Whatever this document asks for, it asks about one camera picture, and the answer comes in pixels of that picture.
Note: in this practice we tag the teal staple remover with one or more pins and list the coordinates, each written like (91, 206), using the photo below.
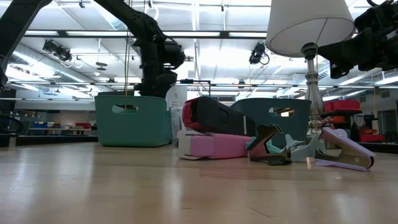
(273, 148)

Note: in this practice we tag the large red storage bin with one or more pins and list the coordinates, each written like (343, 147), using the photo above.
(342, 105)

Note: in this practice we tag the purple staple remover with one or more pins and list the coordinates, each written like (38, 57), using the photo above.
(348, 143)

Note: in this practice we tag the black staple remover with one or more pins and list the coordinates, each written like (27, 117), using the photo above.
(265, 135)

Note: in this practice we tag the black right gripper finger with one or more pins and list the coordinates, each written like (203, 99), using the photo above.
(338, 71)
(351, 49)

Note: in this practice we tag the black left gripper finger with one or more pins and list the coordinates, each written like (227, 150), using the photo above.
(146, 90)
(164, 85)

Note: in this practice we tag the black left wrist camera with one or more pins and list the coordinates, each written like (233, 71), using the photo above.
(175, 54)

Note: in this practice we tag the black camera on mount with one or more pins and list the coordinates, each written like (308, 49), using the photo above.
(59, 51)

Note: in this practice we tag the white numbered sign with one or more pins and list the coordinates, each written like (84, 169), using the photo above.
(177, 98)

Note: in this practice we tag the white shade table lamp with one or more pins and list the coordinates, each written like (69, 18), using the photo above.
(298, 25)

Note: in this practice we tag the light blue staple remover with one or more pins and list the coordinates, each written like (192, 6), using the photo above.
(306, 152)

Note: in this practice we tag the pink and white stapler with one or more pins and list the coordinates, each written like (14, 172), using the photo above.
(224, 144)

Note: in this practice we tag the thin black rectangular stand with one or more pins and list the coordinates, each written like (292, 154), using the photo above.
(199, 81)

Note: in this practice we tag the light teal plastic bin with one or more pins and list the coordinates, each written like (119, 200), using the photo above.
(149, 127)

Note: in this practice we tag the dark teal plastic bin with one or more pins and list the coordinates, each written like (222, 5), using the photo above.
(258, 107)

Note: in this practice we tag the small red storage bin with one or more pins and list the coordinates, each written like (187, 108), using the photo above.
(371, 137)

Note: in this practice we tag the red and black stapler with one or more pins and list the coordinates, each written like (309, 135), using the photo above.
(217, 116)

